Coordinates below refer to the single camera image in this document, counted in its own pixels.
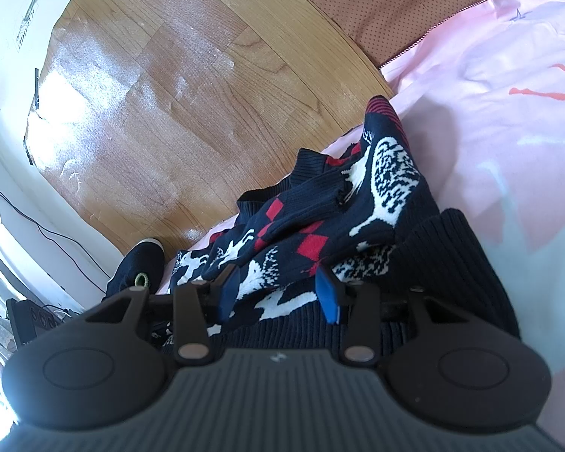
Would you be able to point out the brown dotted cushion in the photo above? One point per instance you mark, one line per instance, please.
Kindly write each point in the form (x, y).
(405, 9)

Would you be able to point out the folded black green garment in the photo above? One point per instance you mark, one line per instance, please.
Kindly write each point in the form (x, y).
(132, 259)

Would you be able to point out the pink printed bedsheet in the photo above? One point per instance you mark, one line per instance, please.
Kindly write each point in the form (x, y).
(499, 150)

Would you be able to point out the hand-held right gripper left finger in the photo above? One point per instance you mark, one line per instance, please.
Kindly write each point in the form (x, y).
(228, 292)

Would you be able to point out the navy reindeer print sweater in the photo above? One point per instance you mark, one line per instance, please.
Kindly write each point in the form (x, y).
(381, 188)

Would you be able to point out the wood grain sheet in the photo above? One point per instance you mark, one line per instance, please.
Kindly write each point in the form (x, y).
(169, 103)

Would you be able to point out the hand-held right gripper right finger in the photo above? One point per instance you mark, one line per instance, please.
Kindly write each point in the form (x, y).
(329, 299)

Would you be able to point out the white wall paper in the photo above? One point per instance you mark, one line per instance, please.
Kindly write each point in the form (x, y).
(33, 14)

